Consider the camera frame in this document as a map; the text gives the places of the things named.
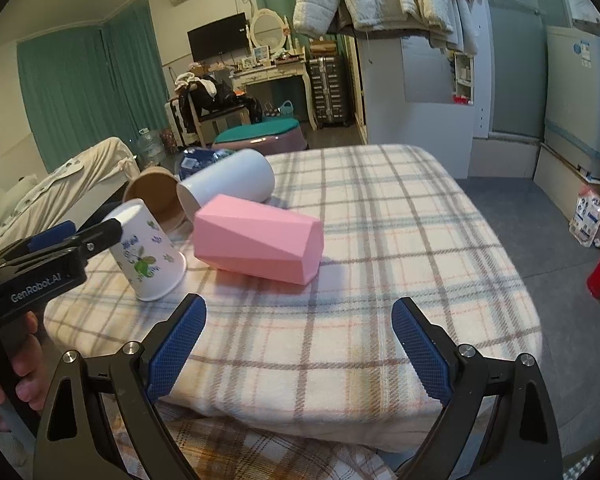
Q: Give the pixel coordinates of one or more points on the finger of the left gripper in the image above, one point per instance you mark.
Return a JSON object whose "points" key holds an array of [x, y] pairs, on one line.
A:
{"points": [[47, 238], [81, 247]]}

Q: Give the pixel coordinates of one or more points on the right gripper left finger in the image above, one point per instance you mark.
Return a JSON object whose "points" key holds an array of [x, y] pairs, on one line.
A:
{"points": [[75, 439]]}

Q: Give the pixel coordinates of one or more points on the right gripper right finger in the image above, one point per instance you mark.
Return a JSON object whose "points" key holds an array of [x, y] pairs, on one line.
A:
{"points": [[521, 439]]}

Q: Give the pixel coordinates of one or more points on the white floral paper cup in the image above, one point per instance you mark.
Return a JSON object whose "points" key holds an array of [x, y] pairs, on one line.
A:
{"points": [[148, 259]]}

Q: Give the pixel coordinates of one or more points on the brown paper cup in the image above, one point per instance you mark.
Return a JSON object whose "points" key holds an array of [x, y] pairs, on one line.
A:
{"points": [[156, 187]]}

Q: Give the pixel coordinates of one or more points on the pink faceted cup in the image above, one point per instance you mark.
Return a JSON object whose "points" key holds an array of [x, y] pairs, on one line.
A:
{"points": [[259, 240]]}

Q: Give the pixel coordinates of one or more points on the white plastic cup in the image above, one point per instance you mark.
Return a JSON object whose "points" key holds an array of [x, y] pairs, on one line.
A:
{"points": [[246, 174]]}

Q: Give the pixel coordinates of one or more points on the person's left hand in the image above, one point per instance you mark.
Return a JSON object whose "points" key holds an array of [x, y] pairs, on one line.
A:
{"points": [[27, 363]]}

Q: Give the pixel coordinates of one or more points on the bed with beige sheet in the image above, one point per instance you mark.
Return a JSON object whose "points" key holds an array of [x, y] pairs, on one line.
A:
{"points": [[73, 191]]}

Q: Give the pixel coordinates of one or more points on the clear water jug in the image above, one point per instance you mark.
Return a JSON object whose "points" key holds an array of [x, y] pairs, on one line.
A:
{"points": [[149, 147]]}

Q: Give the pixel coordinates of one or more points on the teal curtain left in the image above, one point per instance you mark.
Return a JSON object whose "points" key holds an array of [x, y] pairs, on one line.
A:
{"points": [[81, 85]]}

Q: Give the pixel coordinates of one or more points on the wooden chair with clothes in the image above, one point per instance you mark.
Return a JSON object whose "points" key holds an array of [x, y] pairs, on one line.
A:
{"points": [[200, 99]]}

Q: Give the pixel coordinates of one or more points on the teal cushioned stool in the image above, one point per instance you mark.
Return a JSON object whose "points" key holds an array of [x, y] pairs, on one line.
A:
{"points": [[270, 137]]}

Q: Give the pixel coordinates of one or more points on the white plastic bag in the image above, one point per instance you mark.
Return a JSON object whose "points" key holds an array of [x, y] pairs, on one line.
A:
{"points": [[585, 221]]}

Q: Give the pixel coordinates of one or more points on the black television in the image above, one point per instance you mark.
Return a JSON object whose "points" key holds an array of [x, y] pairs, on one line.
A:
{"points": [[219, 37]]}

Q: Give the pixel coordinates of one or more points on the white dressing table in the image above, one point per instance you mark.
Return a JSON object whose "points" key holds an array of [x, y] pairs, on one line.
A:
{"points": [[279, 71]]}

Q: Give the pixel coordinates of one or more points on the oval vanity mirror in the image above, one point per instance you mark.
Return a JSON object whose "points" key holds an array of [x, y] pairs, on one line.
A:
{"points": [[267, 29]]}

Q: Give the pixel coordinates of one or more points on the dark metal suitcase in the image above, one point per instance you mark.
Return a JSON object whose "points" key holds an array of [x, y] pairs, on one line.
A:
{"points": [[330, 89]]}

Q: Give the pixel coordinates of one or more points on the white wardrobe cabinet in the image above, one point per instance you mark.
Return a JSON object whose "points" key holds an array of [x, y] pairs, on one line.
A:
{"points": [[408, 92]]}

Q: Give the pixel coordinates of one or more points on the glass bathroom door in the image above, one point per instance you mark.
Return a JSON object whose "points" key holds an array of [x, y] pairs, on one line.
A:
{"points": [[518, 32]]}

